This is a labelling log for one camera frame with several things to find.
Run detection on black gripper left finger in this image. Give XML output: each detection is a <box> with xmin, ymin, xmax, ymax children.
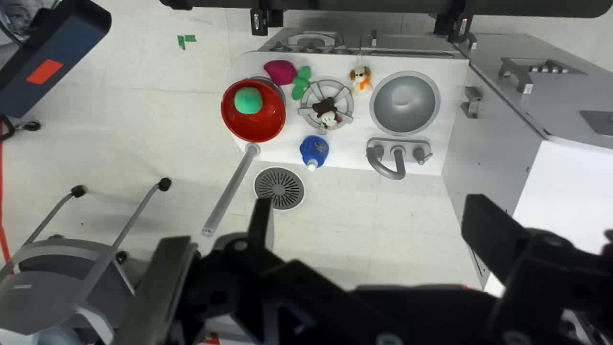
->
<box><xmin>215</xmin><ymin>195</ymin><xmax>310</xmax><ymax>303</ymax></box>

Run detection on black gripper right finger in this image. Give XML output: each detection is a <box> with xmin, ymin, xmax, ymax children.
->
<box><xmin>462</xmin><ymin>194</ymin><xmax>613</xmax><ymax>303</ymax></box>

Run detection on brown plush toy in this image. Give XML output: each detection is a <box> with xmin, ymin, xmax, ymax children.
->
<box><xmin>310</xmin><ymin>98</ymin><xmax>347</xmax><ymax>130</ymax></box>

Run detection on blue toy cup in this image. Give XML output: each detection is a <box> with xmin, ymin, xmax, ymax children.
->
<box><xmin>297</xmin><ymin>134</ymin><xmax>332</xmax><ymax>172</ymax></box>

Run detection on red toy pot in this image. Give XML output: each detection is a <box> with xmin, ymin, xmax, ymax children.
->
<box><xmin>220</xmin><ymin>77</ymin><xmax>287</xmax><ymax>144</ymax></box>

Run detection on white toy kitchen counter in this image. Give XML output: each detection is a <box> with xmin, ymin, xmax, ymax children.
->
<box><xmin>230</xmin><ymin>48</ymin><xmax>471</xmax><ymax>182</ymax></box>

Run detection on grey toy faucet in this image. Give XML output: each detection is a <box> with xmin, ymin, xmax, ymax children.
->
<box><xmin>364</xmin><ymin>136</ymin><xmax>435</xmax><ymax>182</ymax></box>

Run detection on grey toy stove burner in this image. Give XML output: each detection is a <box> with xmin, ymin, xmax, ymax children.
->
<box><xmin>297</xmin><ymin>77</ymin><xmax>356</xmax><ymax>132</ymax></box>

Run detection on grey round toy sink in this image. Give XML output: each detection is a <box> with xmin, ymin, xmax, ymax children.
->
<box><xmin>368</xmin><ymin>69</ymin><xmax>443</xmax><ymax>138</ymax></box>

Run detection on grey round perforated strainer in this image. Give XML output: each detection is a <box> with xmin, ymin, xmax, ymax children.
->
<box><xmin>253</xmin><ymin>165</ymin><xmax>307</xmax><ymax>211</ymax></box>

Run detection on clear plastic rod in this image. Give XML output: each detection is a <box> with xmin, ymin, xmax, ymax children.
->
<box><xmin>199</xmin><ymin>142</ymin><xmax>263</xmax><ymax>240</ymax></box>

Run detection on white grey cabinet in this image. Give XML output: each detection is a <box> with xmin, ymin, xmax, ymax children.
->
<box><xmin>443</xmin><ymin>31</ymin><xmax>613</xmax><ymax>291</ymax></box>

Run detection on green ball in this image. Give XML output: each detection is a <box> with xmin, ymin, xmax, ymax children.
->
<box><xmin>232</xmin><ymin>88</ymin><xmax>264</xmax><ymax>117</ymax></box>

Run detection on small grey latch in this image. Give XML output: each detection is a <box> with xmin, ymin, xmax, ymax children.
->
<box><xmin>460</xmin><ymin>84</ymin><xmax>485</xmax><ymax>121</ymax></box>

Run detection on green tape pieces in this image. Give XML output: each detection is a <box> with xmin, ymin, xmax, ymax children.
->
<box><xmin>174</xmin><ymin>33</ymin><xmax>199</xmax><ymax>52</ymax></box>

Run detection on grey stand with metal rods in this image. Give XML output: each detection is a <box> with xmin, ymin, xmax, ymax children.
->
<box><xmin>0</xmin><ymin>176</ymin><xmax>174</xmax><ymax>345</ymax></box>

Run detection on black overhead bar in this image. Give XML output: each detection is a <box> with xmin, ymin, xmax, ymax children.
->
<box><xmin>159</xmin><ymin>0</ymin><xmax>613</xmax><ymax>19</ymax></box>

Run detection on blue box red label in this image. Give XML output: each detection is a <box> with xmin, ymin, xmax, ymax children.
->
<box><xmin>0</xmin><ymin>0</ymin><xmax>115</xmax><ymax>121</ymax></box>

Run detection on grey metal bracket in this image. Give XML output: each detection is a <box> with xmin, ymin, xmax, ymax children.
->
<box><xmin>496</xmin><ymin>56</ymin><xmax>586</xmax><ymax>96</ymax></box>

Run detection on orange cable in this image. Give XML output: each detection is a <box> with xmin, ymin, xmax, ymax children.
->
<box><xmin>0</xmin><ymin>140</ymin><xmax>14</xmax><ymax>264</ymax></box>

